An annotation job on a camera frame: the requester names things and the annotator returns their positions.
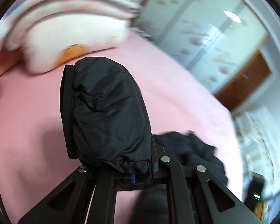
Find black puffer jacket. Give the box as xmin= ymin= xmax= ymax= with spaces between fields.
xmin=60 ymin=57 xmax=228 ymax=185

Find pink bed sheet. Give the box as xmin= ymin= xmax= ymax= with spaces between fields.
xmin=0 ymin=32 xmax=243 ymax=223

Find white lace covered furniture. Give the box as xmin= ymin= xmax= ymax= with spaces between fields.
xmin=234 ymin=106 xmax=280 ymax=199

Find brown wooden door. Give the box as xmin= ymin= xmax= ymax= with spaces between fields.
xmin=214 ymin=51 xmax=271 ymax=111

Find floral sliding wardrobe doors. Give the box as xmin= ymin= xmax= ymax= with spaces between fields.
xmin=134 ymin=0 xmax=269 ymax=93

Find pink cartoon pillow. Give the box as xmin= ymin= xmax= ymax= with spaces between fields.
xmin=5 ymin=13 xmax=130 ymax=74

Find folded striped pink quilt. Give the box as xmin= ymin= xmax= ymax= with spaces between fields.
xmin=0 ymin=0 xmax=141 ymax=50

